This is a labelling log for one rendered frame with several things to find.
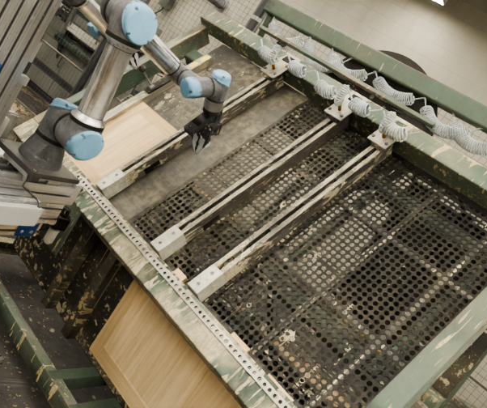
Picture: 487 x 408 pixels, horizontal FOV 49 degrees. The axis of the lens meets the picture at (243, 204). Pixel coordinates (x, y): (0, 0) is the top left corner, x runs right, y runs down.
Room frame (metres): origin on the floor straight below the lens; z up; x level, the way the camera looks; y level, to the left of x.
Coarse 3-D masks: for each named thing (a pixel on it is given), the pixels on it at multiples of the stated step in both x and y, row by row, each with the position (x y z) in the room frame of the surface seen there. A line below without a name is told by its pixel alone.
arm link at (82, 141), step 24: (120, 0) 1.65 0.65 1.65; (120, 24) 1.62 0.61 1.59; (144, 24) 1.64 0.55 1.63; (120, 48) 1.64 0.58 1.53; (96, 72) 1.66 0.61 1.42; (120, 72) 1.67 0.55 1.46; (96, 96) 1.66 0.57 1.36; (72, 120) 1.66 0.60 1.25; (96, 120) 1.68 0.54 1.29; (72, 144) 1.64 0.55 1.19; (96, 144) 1.69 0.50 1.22
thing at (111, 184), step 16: (272, 64) 2.71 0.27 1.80; (272, 80) 2.76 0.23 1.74; (240, 96) 2.69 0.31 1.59; (256, 96) 2.72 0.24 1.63; (224, 112) 2.60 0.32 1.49; (240, 112) 2.69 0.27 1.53; (160, 144) 2.45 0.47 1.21; (176, 144) 2.47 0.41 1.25; (192, 144) 2.54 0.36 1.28; (144, 160) 2.38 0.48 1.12; (160, 160) 2.44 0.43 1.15; (112, 176) 2.31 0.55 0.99; (128, 176) 2.34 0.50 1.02; (112, 192) 2.31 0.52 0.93
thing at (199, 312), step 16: (80, 176) 2.35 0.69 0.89; (96, 192) 2.27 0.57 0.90; (144, 256) 2.02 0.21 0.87; (160, 272) 1.96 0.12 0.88; (176, 288) 1.90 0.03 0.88; (192, 304) 1.85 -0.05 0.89; (208, 320) 1.81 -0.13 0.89; (224, 336) 1.76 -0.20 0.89; (240, 352) 1.71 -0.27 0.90; (272, 400) 1.60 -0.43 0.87
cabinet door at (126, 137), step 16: (128, 112) 2.72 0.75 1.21; (144, 112) 2.71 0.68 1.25; (112, 128) 2.63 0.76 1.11; (128, 128) 2.63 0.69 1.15; (144, 128) 2.62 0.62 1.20; (160, 128) 2.61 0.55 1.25; (112, 144) 2.55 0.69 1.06; (128, 144) 2.54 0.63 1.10; (144, 144) 2.54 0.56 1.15; (80, 160) 2.47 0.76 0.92; (96, 160) 2.47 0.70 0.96; (112, 160) 2.47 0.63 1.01; (128, 160) 2.46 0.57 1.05; (96, 176) 2.39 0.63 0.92
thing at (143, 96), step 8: (208, 56) 2.99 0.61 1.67; (200, 64) 2.94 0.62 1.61; (208, 64) 2.99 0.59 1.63; (160, 88) 2.82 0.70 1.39; (168, 88) 2.86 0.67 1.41; (136, 96) 2.77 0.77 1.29; (144, 96) 2.77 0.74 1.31; (152, 96) 2.80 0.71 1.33; (120, 104) 2.73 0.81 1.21; (128, 104) 2.73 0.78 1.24; (136, 104) 2.75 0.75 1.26; (112, 112) 2.69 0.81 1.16; (120, 112) 2.69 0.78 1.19; (104, 120) 2.65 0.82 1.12
